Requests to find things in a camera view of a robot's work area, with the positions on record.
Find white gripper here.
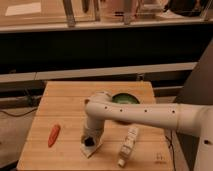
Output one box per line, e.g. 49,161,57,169
81,119,104,146

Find black eraser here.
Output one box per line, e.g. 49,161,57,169
84,137,94,146

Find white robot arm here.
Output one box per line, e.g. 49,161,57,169
81,92,213,171

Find white plastic bottle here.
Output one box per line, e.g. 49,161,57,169
118,126,139,167

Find orange carrot toy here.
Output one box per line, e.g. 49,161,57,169
48,124,61,147

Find dark panel at right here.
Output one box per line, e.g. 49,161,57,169
175,38,213,171

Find white paper sheet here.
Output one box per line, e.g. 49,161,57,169
5,2,41,16

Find black cable at right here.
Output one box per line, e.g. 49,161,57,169
165,129,177,168

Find black cable on floor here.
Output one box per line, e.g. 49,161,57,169
0,105,39,118

